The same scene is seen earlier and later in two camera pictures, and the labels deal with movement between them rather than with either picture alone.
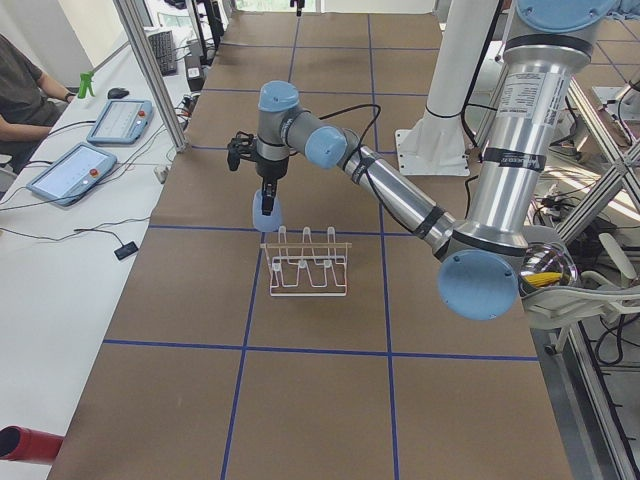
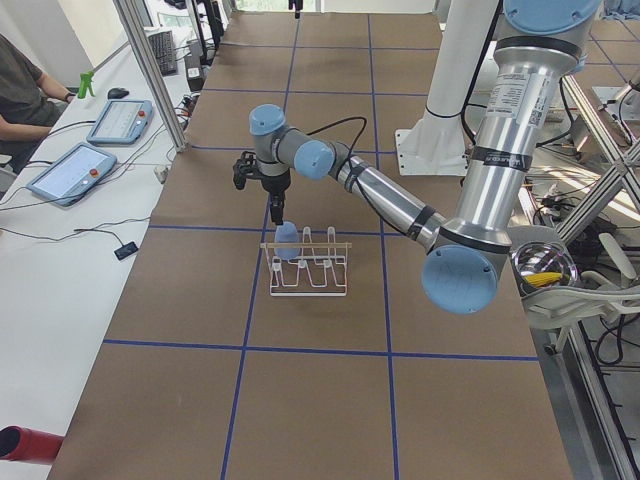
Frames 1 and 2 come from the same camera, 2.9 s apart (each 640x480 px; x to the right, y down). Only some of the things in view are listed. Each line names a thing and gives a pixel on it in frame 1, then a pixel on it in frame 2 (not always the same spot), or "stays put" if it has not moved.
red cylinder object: (23, 444) stays put
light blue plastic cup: (266, 223) → (287, 232)
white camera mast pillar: (435, 145) stays put
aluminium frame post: (137, 32) stays put
